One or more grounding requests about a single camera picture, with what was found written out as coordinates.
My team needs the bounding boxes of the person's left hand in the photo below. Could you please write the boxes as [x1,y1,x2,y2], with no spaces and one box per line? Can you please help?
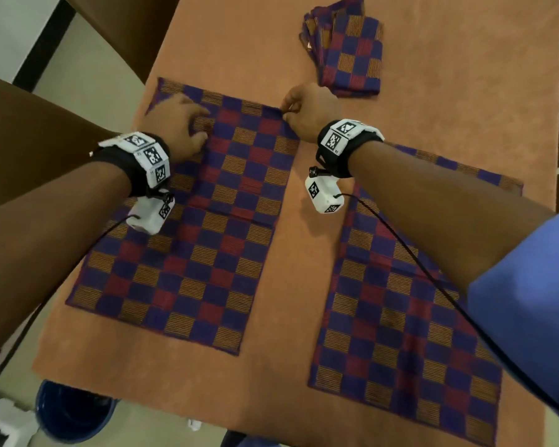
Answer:
[142,94,211,165]

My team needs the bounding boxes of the person's right hand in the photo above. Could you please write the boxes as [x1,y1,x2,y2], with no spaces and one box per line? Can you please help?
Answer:
[281,83,341,144]

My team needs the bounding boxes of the checkered cloth placemat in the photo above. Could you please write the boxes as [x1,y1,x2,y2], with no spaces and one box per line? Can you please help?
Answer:
[65,77,302,356]
[307,144,525,447]

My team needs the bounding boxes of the person's left forearm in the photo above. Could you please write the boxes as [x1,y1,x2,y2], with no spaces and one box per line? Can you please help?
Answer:
[0,158,133,366]

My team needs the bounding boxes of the person's right forearm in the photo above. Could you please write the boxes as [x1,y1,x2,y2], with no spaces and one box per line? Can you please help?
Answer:
[348,141,558,294]

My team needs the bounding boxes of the black wristband with marker tiles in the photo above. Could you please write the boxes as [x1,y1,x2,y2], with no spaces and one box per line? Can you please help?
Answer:
[315,119,385,178]
[89,131,171,197]

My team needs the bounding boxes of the stack of folded checkered placemats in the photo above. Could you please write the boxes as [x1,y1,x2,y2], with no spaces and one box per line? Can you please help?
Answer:
[299,0,384,98]

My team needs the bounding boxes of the orange tablecloth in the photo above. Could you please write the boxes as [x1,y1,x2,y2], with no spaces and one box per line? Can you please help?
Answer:
[31,0,559,447]

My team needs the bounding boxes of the blue bucket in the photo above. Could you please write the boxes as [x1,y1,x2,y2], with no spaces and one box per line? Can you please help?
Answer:
[34,379,120,445]

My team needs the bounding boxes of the blue shirt sleeve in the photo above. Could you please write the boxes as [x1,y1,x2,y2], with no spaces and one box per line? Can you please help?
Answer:
[467,208,559,431]

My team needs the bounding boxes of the white box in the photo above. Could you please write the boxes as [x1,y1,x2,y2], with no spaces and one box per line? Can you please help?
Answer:
[0,395,39,447]

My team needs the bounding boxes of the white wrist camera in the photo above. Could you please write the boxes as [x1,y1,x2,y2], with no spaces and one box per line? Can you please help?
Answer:
[127,192,176,236]
[305,167,345,214]

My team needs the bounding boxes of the black cable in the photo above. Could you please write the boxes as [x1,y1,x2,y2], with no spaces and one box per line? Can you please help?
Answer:
[0,214,138,403]
[334,193,559,430]

